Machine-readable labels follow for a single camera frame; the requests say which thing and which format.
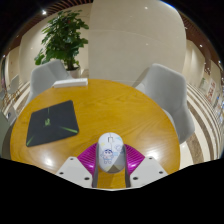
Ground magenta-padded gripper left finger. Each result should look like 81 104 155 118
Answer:
55 143 101 189

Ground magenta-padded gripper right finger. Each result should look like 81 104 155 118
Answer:
119 143 169 189

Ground white cartoon-print computer mouse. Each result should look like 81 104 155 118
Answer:
97 132 125 174

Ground black green-streaked mouse pad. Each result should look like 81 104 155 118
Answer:
25 99 80 148

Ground light grey shell chair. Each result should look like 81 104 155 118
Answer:
133 63 196 145
26 59 73 104

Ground grey-green armchair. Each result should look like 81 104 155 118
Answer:
0 109 13 159

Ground white plant pot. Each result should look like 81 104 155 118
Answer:
66 66 81 80

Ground red white poster stand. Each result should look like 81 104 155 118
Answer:
204 78 218 103

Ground group of distant chairs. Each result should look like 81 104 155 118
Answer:
0 73 20 104

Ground large green leafy plant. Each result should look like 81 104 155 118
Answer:
34 9 90 71

